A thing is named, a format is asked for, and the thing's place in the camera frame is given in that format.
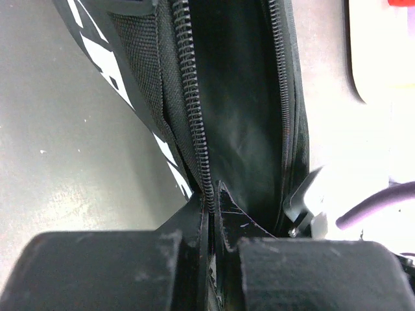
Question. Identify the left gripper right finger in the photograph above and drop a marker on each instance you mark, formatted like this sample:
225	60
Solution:
257	271

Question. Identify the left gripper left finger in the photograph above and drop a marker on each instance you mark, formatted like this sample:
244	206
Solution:
163	269

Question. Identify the black racket bag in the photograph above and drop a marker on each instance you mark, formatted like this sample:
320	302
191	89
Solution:
217	82

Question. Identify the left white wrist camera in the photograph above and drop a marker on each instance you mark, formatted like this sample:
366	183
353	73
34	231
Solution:
303	208

